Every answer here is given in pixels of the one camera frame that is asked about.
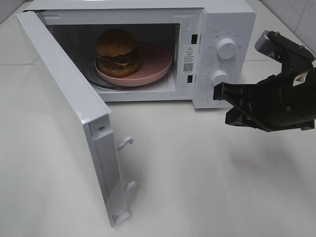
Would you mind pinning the white microwave oven body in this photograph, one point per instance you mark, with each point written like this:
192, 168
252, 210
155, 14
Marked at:
189, 29

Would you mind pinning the glass microwave turntable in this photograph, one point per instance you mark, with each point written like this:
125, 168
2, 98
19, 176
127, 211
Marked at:
165, 84

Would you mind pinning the white dial knob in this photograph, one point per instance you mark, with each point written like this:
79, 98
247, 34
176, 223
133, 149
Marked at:
226, 47
218, 77

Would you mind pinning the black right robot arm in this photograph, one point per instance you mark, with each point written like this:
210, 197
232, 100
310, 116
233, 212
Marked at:
280, 102

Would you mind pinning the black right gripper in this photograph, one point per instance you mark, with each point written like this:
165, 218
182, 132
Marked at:
274, 104

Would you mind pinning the burger with lettuce and cheese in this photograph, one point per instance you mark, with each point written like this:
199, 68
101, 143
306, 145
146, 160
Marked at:
117, 53

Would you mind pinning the pink round plate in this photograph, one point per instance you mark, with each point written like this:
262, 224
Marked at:
155, 64

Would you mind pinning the white microwave door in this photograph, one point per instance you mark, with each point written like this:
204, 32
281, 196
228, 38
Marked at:
82, 116

